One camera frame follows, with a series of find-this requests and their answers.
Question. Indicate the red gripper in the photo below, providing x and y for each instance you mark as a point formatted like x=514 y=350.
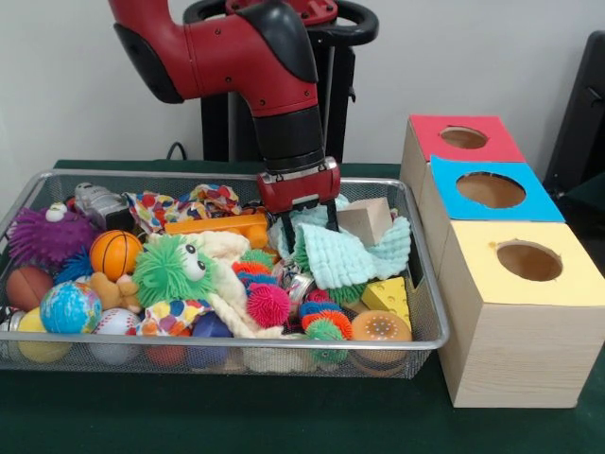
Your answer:
x=298 y=189

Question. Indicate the mint green cloth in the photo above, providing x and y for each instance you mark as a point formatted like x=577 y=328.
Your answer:
x=340 y=260

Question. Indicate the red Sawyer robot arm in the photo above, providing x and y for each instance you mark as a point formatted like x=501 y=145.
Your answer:
x=227 y=57

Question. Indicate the wooden box with three holes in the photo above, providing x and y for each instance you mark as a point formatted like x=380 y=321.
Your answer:
x=515 y=350

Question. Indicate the plain wooden cube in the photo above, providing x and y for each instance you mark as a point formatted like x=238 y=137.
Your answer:
x=366 y=220

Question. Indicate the orange plastic toy block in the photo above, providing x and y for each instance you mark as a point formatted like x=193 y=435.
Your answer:
x=212 y=226

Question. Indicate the yellow toy cheese wedge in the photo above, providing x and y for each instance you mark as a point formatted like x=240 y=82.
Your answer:
x=387 y=295

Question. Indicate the toy burger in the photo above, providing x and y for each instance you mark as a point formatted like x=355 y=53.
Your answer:
x=380 y=326

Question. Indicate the green spiky ball with eyes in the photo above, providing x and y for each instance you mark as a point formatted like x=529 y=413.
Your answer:
x=165 y=272

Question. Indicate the dark green table cloth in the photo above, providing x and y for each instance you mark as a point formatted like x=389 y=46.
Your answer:
x=283 y=416

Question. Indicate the orange basketball toy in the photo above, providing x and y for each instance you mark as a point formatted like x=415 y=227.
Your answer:
x=113 y=255

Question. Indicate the white baseball toy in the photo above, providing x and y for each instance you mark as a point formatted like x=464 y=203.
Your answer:
x=115 y=324

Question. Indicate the globe print ball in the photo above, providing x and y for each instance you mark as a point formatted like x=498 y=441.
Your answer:
x=71 y=307

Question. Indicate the purple spiky ball with eyes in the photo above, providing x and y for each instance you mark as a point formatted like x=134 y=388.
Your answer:
x=47 y=236

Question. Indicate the brown toy football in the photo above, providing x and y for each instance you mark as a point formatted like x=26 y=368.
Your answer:
x=28 y=288

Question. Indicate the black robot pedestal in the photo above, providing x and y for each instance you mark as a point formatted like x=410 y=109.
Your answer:
x=340 y=71

